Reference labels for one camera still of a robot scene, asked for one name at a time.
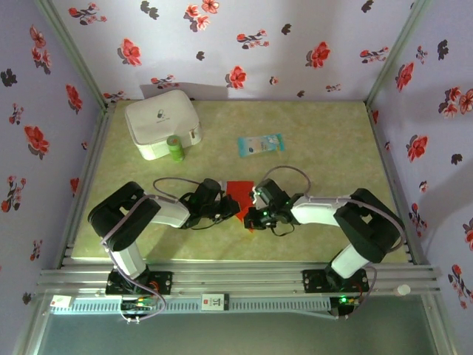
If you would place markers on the red cloth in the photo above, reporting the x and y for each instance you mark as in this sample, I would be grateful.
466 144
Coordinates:
238 192

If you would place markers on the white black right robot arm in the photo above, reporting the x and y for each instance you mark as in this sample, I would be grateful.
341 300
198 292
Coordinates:
318 212

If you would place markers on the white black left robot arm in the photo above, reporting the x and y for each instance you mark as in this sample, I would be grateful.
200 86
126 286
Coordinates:
170 214

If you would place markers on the light blue wipes packet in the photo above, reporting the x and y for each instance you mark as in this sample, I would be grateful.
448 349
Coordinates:
260 145

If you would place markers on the green cylindrical can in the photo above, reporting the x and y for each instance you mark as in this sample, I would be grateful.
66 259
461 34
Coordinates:
176 148

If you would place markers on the white red label card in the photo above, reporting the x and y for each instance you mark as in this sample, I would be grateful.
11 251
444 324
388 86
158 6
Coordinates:
215 302

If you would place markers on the white zippered pouch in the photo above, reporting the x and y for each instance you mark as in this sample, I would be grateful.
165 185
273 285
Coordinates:
159 114

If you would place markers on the white round knob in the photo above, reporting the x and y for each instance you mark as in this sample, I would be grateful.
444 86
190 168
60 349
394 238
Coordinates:
403 290

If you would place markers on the small white box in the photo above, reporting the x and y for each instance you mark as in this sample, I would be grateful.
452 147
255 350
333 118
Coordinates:
61 302

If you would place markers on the long aluminium base rail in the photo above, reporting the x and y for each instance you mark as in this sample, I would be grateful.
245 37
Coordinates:
236 277

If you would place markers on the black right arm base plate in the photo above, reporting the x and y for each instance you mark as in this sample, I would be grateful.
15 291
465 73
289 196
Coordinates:
314 281

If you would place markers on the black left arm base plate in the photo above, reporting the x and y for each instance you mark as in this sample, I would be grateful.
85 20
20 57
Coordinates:
162 283

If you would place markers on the aluminium side rail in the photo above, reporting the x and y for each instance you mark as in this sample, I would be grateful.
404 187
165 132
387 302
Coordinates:
401 199
79 199

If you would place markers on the aluminium corner post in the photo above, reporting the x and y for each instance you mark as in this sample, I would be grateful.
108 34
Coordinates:
399 48
70 51

